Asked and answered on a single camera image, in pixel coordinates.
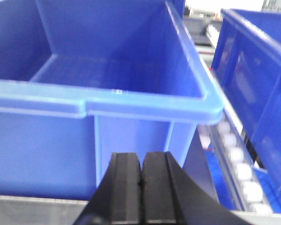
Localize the blue bin on shelf left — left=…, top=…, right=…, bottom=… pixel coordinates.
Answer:
left=0, top=0, right=223, bottom=200

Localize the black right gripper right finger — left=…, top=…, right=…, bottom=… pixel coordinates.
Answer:
left=142, top=152, right=248, bottom=225

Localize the roller conveyor rail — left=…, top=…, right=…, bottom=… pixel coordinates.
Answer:
left=199, top=119, right=274, bottom=214

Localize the blue bin on shelf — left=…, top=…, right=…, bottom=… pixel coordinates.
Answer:
left=212, top=9, right=281, bottom=198
left=0, top=0, right=223, bottom=200

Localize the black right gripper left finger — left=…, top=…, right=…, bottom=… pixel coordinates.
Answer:
left=76, top=153, right=141, bottom=225

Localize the blue bin on shelf right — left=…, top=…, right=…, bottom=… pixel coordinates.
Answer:
left=212, top=9, right=281, bottom=198

